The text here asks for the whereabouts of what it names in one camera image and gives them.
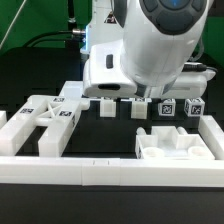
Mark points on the white rail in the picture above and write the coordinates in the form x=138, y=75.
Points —
x=212, y=135
x=115, y=172

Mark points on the white chair seat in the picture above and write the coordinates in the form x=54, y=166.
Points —
x=170, y=143

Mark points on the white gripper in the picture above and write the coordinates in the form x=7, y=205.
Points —
x=109, y=72

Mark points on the white front rail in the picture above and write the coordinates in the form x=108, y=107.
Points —
x=115, y=172

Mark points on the white chair back frame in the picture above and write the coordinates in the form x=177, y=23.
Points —
x=58, y=115

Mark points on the white right rail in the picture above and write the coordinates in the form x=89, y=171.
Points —
x=212, y=135

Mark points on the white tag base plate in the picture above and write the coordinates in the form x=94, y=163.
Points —
x=72, y=89

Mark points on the white tagged cube left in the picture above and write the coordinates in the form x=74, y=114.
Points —
x=167, y=107

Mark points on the white tagged cube right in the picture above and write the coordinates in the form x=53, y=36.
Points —
x=194, y=107

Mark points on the white left block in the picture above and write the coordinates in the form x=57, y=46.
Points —
x=3, y=118

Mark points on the white tagged cube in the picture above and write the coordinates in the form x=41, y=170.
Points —
x=167, y=107
x=194, y=107

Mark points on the thin grey rod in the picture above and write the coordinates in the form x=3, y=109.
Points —
x=2, y=42

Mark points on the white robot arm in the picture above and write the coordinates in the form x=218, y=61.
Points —
x=143, y=49

